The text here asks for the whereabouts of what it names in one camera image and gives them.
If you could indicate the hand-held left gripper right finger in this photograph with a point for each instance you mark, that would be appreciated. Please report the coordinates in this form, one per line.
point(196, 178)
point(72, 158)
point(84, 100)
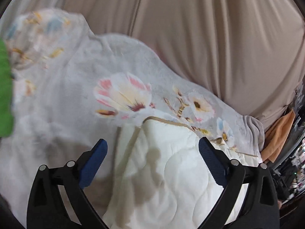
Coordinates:
point(212, 163)

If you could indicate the grey floral blanket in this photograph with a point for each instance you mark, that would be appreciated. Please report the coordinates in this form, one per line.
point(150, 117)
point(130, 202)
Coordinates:
point(71, 88)

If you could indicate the cream quilted comforter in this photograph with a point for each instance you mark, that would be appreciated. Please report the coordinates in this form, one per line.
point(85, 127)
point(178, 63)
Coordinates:
point(166, 171)

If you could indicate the orange hanging garment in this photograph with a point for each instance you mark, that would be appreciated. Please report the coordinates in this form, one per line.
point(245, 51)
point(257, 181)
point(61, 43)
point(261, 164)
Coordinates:
point(278, 136)

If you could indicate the beige fabric backdrop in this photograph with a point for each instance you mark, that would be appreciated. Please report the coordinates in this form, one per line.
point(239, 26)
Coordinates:
point(202, 28)

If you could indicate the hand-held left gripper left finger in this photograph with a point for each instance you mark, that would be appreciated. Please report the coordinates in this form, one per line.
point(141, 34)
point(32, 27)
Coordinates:
point(91, 165)

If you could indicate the dark hanging clothes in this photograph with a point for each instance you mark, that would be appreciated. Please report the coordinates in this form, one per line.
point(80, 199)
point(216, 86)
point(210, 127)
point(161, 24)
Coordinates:
point(293, 167)

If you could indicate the silver plastic sheet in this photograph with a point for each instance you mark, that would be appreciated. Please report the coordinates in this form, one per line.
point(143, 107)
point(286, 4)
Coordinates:
point(35, 0)

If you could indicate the green cloth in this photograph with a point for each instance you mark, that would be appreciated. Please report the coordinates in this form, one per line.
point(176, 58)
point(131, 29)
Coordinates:
point(5, 95)

